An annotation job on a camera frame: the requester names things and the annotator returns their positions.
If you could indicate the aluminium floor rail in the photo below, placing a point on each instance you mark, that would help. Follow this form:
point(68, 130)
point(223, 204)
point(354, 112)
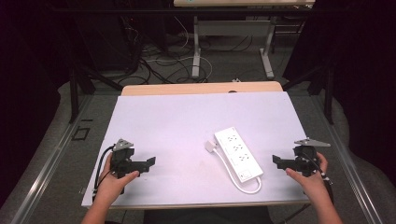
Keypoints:
point(46, 168)
point(348, 161)

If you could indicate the black metal stand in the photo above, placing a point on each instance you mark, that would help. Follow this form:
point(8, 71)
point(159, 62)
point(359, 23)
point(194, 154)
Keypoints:
point(74, 93)
point(328, 93)

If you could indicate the white power plug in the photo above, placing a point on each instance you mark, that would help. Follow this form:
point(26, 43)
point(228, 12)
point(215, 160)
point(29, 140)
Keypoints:
point(210, 146)

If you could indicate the white table board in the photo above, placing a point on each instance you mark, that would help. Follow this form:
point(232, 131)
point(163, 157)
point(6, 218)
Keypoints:
point(174, 130)

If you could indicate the wooden table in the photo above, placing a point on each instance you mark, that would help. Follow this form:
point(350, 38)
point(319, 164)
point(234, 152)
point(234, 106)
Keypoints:
point(186, 88)

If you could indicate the white-legged background desk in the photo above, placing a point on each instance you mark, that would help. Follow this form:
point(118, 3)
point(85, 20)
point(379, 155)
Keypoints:
point(233, 28)

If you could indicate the black floor socket plate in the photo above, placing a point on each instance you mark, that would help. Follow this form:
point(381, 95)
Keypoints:
point(81, 133)

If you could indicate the black curtain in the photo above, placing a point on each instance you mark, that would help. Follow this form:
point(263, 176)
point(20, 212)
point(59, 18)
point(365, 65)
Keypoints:
point(364, 77)
point(28, 93)

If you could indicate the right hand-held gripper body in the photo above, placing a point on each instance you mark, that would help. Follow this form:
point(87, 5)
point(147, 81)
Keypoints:
point(306, 155)

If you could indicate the white power strip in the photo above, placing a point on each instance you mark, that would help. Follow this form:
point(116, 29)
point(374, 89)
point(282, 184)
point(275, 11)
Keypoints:
point(238, 154)

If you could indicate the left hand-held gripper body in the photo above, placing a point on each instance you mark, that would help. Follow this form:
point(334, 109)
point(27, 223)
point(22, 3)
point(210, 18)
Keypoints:
point(122, 156)

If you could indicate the person's left hand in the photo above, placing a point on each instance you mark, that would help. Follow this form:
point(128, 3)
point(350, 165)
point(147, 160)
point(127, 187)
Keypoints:
point(112, 186)

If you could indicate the person's right hand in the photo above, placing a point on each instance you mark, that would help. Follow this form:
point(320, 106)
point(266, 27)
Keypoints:
point(311, 185)

